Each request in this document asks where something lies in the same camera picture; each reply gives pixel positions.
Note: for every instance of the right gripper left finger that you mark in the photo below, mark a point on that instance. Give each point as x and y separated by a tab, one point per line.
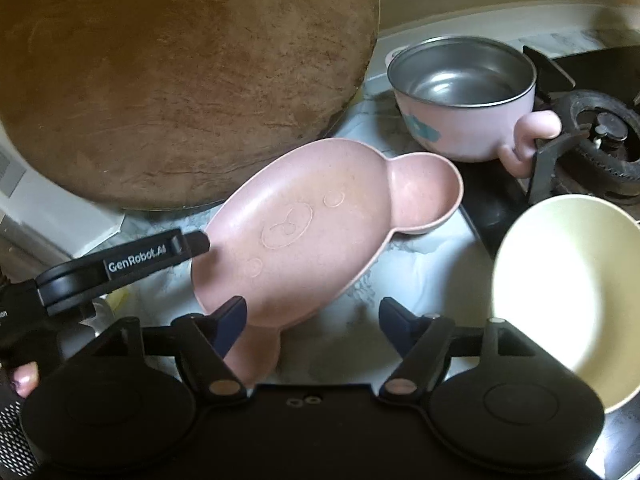
202	343

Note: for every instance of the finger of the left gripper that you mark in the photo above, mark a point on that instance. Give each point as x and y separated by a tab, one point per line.
81	280

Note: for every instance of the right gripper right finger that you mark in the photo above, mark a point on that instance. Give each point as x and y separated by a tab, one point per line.
422	342

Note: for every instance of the pink bear-shaped plate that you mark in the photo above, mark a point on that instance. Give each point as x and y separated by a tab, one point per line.
305	228

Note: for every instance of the cream plastic bowl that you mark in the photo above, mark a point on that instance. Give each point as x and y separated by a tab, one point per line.
567	276

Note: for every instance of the pink steel-lined handled bowl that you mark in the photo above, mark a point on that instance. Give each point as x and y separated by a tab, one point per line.
471	99

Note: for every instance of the person's left hand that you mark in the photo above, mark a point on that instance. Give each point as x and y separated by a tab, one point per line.
25	379

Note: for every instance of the round wooden cutting board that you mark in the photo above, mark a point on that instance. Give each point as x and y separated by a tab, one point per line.
168	104

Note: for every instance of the gas burner with grate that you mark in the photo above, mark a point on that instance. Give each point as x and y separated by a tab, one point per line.
596	96

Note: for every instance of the black gas stove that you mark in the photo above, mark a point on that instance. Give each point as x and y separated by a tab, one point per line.
494	200

